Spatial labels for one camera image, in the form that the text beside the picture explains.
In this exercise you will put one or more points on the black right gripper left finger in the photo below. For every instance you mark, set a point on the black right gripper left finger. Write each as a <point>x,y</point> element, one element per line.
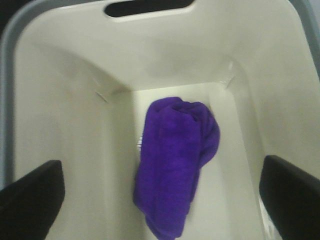
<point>30,205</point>

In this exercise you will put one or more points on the purple towel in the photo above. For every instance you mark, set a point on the purple towel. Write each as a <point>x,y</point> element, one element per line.
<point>178,139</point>

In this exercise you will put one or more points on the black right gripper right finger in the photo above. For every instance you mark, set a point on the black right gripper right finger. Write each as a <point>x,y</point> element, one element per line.
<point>291,197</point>

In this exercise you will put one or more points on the white bin with grey rim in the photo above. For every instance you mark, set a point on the white bin with grey rim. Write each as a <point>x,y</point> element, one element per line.
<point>78,76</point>

